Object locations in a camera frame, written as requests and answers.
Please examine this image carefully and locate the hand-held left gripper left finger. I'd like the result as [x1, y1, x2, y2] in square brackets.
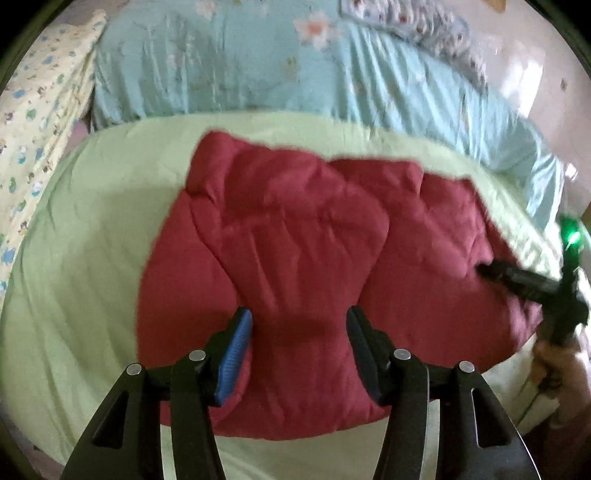
[60, 307, 254, 480]

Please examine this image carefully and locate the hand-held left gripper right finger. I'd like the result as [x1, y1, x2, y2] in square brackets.
[346, 305, 541, 480]

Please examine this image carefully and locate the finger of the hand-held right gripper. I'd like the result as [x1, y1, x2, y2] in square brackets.
[478, 260, 563, 304]

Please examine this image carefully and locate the red puffer jacket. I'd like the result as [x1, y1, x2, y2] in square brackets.
[136, 130, 543, 441]

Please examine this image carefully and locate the person's right hand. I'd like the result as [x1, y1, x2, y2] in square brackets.
[531, 340, 583, 394]

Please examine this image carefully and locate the light green bed sheet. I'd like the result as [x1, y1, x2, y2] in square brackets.
[0, 113, 570, 480]

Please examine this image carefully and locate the grey patterned pillow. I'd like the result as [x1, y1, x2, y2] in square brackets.
[341, 0, 489, 89]

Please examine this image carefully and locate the light blue floral quilt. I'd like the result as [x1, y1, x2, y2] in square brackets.
[92, 0, 566, 232]

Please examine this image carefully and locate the yellow patterned cloth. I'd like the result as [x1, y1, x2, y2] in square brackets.
[0, 11, 108, 296]

